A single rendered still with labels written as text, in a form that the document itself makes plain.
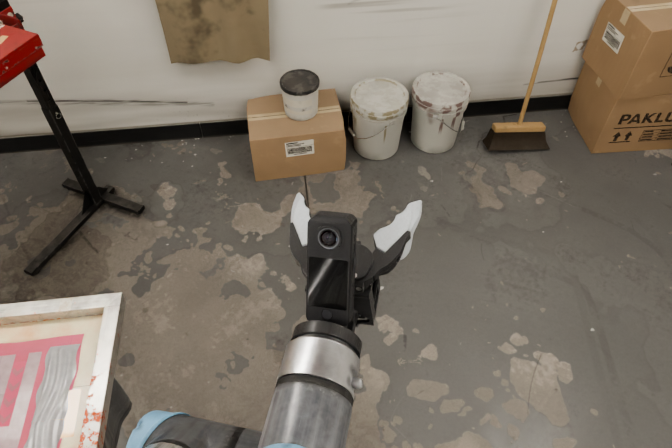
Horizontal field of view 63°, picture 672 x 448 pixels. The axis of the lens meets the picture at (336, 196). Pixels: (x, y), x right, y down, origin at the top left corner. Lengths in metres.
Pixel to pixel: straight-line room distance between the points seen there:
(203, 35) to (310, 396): 2.49
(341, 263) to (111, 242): 2.45
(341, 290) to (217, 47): 2.45
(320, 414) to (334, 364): 0.05
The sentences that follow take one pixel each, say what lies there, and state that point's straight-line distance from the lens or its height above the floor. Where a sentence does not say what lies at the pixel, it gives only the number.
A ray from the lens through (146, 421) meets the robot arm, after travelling 0.64.
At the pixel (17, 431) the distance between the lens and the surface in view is 1.45.
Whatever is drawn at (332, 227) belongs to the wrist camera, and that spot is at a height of 1.76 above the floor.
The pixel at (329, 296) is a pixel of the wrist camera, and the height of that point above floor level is 1.69.
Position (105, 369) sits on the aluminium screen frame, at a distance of 1.39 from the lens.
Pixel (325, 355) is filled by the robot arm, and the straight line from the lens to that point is 0.53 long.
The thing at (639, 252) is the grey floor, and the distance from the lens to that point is 3.06.
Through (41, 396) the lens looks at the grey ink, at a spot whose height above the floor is 0.96.
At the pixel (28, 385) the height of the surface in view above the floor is 0.96.
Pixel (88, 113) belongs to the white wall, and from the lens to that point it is 3.34.
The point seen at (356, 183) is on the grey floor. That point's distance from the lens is 2.98.
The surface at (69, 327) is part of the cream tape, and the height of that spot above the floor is 0.96.
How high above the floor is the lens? 2.17
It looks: 48 degrees down
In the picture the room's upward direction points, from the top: straight up
